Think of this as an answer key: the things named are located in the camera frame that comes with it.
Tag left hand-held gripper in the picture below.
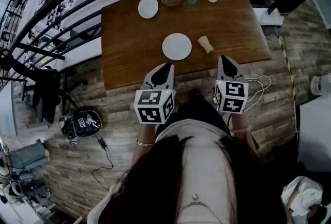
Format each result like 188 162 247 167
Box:
133 62 177 125

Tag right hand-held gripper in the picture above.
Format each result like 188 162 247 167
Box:
214 54 249 114

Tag big white plate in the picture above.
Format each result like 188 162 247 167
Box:
162 33 193 61

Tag beige sponge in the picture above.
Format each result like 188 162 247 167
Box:
197 35 215 54

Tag person's right forearm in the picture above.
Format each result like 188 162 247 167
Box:
231 113 259 156

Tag person's left forearm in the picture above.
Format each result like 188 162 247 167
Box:
130 122 157 167

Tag person's black trousers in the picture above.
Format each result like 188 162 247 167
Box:
155 88 259 151

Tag yellow black floor tape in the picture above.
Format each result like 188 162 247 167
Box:
278 36 297 102

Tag person's white shirt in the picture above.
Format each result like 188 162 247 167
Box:
86 118 233 224

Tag white flat box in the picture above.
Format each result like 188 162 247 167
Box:
259 7 284 27

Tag small white plate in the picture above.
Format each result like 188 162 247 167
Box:
138 0 159 20

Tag white plastic jug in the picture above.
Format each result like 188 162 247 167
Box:
309 74 331 97

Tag white side table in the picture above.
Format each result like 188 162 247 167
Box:
297 96 331 172

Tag black office chair with clothes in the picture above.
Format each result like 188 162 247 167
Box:
0 48 88 125

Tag grey blue cloth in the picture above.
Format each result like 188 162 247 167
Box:
10 140 50 174

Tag white cable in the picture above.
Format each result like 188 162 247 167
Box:
243 74 272 113

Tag gold bracelet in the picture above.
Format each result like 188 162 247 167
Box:
136 139 155 147

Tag black power adapter with cable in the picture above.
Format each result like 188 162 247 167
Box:
91 135 114 191

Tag black round device with cables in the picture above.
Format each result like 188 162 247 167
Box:
58 110 103 140

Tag silver necklace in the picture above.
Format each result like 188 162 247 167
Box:
180 193 223 224

